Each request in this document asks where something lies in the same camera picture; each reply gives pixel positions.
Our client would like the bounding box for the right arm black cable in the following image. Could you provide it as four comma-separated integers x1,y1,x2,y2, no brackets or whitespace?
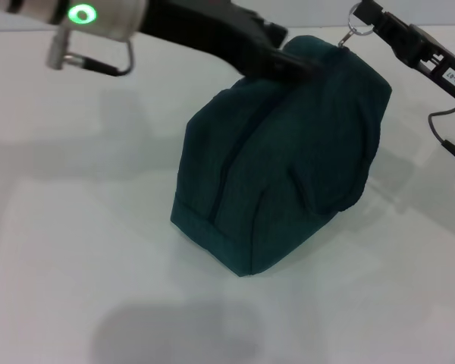
427,94,455,168

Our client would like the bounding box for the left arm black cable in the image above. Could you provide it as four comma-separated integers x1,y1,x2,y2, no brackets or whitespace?
46,27,137,78

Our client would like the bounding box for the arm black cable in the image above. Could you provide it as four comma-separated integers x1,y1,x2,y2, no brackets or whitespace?
427,94,455,168
46,27,137,78

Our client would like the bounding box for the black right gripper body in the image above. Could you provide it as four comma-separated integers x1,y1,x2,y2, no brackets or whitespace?
391,14,455,102

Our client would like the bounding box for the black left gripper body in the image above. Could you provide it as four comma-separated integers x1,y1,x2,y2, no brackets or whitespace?
138,0,290,79

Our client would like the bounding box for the dark teal insulated lunch bag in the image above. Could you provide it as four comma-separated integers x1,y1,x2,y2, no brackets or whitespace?
169,13,394,278

